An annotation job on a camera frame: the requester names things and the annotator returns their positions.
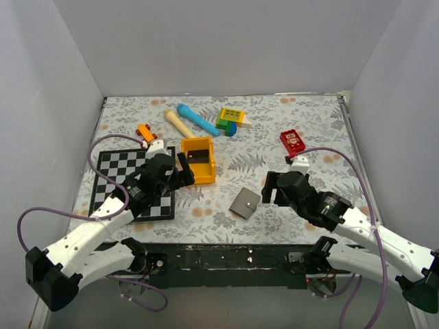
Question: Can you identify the remaining black card in bin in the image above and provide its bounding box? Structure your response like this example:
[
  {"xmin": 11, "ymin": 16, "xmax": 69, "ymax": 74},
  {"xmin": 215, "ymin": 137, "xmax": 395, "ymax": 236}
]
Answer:
[{"xmin": 187, "ymin": 149, "xmax": 210, "ymax": 164}]

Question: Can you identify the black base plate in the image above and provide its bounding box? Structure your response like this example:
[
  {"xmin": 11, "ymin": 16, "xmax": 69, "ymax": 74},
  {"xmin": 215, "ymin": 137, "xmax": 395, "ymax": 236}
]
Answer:
[{"xmin": 60, "ymin": 242, "xmax": 354, "ymax": 291}]

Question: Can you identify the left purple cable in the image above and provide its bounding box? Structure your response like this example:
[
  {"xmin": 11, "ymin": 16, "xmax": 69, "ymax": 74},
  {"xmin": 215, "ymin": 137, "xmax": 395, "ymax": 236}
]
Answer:
[{"xmin": 16, "ymin": 134, "xmax": 169, "ymax": 313}]

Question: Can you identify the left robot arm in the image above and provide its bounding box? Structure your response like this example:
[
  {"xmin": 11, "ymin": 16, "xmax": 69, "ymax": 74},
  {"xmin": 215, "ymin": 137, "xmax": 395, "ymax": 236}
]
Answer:
[{"xmin": 25, "ymin": 153, "xmax": 195, "ymax": 312}]

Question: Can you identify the red owl block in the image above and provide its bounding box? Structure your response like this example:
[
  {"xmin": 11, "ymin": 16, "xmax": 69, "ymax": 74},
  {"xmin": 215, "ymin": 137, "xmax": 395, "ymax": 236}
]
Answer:
[{"xmin": 280, "ymin": 130, "xmax": 306, "ymax": 157}]

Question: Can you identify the grey card holder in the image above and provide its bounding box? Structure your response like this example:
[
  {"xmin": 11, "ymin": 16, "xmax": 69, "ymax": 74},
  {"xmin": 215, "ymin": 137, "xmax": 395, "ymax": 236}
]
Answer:
[{"xmin": 229, "ymin": 187, "xmax": 261, "ymax": 219}]

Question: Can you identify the cream wooden pin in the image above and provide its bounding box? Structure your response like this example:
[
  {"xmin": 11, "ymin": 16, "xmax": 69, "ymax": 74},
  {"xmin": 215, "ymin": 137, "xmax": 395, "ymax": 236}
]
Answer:
[{"xmin": 164, "ymin": 109, "xmax": 196, "ymax": 138}]

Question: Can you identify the orange toy car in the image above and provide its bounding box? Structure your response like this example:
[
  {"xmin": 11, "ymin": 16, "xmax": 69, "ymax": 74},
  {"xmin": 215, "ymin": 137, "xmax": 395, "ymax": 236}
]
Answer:
[{"xmin": 135, "ymin": 124, "xmax": 158, "ymax": 145}]

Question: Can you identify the yellow toy bin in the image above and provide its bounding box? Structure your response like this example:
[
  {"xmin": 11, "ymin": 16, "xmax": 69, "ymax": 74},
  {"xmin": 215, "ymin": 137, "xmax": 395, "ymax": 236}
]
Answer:
[{"xmin": 181, "ymin": 137, "xmax": 216, "ymax": 185}]

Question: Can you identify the black white chessboard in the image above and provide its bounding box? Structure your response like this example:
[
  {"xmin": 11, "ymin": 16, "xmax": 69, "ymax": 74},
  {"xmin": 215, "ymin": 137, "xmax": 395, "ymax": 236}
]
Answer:
[{"xmin": 88, "ymin": 149, "xmax": 176, "ymax": 223}]

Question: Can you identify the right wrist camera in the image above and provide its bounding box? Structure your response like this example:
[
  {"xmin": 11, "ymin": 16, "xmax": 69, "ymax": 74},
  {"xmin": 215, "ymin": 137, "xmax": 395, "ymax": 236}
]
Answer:
[{"xmin": 289, "ymin": 156, "xmax": 309, "ymax": 175}]

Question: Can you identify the colourful block house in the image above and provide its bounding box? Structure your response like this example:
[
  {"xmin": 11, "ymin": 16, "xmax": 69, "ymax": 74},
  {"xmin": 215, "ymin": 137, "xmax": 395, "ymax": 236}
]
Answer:
[{"xmin": 215, "ymin": 108, "xmax": 252, "ymax": 137}]

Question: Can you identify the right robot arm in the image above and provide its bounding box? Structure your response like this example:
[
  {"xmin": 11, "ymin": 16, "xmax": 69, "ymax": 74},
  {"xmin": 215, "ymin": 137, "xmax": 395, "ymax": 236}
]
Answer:
[{"xmin": 261, "ymin": 171, "xmax": 438, "ymax": 314}]

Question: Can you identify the aluminium frame rail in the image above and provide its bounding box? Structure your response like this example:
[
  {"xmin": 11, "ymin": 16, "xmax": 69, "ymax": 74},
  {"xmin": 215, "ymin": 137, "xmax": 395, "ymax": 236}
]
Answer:
[{"xmin": 29, "ymin": 278, "xmax": 433, "ymax": 328}]

